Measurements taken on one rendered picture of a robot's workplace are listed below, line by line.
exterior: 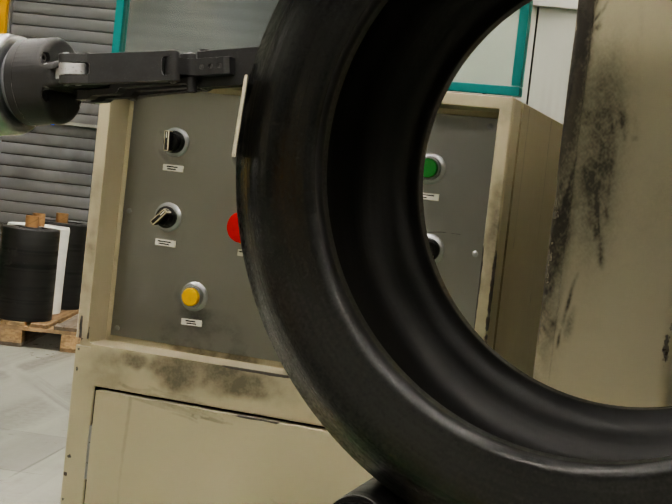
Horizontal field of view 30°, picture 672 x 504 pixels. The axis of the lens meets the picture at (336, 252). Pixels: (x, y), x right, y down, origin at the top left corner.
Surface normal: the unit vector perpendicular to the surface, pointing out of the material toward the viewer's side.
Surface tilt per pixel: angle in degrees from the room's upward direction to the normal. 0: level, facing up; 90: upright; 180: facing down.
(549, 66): 90
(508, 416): 80
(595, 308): 90
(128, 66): 88
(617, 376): 90
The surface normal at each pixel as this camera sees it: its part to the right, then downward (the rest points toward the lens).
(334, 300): -0.47, 0.10
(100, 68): -0.09, 0.01
